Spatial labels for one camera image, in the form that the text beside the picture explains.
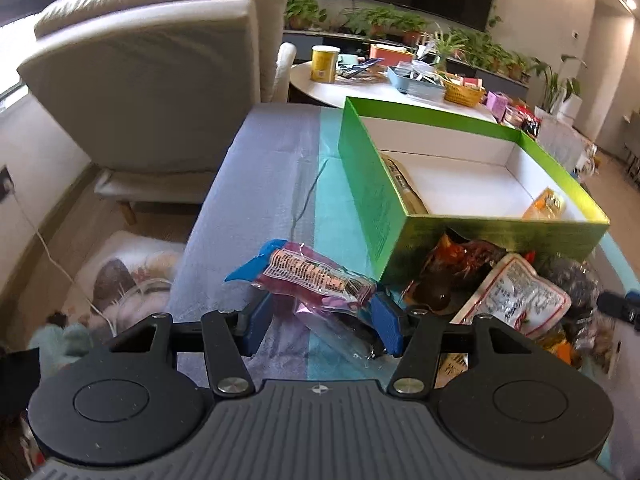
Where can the orange tissue box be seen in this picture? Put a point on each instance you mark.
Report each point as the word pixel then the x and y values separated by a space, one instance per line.
pixel 390 54

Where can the green cardboard box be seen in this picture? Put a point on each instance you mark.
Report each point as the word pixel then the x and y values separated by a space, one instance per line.
pixel 370 200

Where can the orange snack packet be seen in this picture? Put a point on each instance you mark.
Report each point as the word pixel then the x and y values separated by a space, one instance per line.
pixel 547 205

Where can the yellow can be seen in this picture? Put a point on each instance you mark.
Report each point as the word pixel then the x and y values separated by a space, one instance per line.
pixel 324 65

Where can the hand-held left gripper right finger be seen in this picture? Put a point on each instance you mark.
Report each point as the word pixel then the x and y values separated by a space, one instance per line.
pixel 387 325

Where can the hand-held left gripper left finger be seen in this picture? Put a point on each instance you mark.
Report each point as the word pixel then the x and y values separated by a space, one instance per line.
pixel 260 322

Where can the pale green cloth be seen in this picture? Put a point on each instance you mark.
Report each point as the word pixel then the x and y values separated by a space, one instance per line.
pixel 60 347

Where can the yellow woven basket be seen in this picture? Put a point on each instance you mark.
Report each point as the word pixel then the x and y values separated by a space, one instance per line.
pixel 464 95

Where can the dark cloth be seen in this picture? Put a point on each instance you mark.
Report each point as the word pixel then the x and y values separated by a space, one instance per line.
pixel 15 385

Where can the beige armchair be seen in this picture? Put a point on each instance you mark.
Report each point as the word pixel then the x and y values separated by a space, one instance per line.
pixel 150 85

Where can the blue plastic basket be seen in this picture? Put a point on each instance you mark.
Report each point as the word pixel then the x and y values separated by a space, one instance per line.
pixel 415 85

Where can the pink snack packet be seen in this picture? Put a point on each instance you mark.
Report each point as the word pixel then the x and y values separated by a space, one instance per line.
pixel 310 272

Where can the beige long snack packet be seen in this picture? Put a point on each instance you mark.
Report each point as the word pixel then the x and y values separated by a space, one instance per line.
pixel 405 185

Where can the spider plant in vase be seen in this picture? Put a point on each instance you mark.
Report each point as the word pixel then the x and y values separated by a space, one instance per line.
pixel 442 45

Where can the row of potted plants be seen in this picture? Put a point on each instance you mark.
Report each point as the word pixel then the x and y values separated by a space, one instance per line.
pixel 385 20

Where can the red snack bag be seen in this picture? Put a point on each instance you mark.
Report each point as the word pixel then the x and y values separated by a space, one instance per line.
pixel 527 122

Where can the pink box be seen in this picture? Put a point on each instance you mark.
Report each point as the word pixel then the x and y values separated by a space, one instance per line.
pixel 496 105

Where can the tall leafy plant white pot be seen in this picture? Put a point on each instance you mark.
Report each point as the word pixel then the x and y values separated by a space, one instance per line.
pixel 567 105

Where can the wall socket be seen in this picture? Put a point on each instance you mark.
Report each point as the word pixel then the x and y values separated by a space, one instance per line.
pixel 6 185

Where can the mint green case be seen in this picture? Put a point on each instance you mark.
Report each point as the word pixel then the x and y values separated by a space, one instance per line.
pixel 349 60

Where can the printed floor cushion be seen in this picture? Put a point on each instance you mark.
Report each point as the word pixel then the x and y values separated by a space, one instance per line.
pixel 130 280

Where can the striped tablecloth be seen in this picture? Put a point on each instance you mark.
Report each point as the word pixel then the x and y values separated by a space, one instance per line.
pixel 260 185

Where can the pile of snack packets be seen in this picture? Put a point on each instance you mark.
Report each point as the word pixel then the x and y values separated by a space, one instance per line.
pixel 515 295

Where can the white plastic bag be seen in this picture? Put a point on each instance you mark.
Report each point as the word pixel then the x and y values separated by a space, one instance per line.
pixel 565 140

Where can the round white table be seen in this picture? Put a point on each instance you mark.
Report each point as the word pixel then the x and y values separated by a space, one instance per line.
pixel 325 92

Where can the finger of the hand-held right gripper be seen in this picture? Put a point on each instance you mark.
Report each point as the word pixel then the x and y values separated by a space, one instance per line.
pixel 622 310

